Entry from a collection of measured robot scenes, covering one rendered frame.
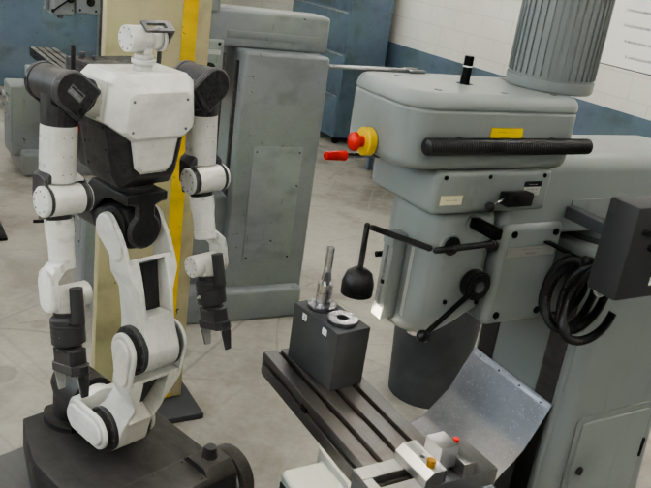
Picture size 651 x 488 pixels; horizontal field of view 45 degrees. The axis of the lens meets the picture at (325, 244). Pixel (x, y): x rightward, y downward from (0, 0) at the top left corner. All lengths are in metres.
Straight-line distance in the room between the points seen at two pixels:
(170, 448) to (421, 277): 1.19
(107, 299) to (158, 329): 1.31
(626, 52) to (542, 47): 5.12
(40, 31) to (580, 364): 9.19
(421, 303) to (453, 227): 0.19
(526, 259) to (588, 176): 0.25
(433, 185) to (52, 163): 0.93
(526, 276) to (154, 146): 0.99
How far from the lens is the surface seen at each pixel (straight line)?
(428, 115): 1.56
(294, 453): 3.64
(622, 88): 6.93
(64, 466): 2.58
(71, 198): 2.03
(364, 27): 9.08
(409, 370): 4.04
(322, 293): 2.30
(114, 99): 2.02
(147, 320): 2.21
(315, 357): 2.31
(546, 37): 1.83
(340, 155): 1.74
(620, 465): 2.45
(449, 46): 8.58
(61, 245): 2.08
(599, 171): 1.98
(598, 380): 2.19
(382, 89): 1.63
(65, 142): 2.02
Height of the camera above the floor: 2.12
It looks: 21 degrees down
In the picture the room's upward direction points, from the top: 8 degrees clockwise
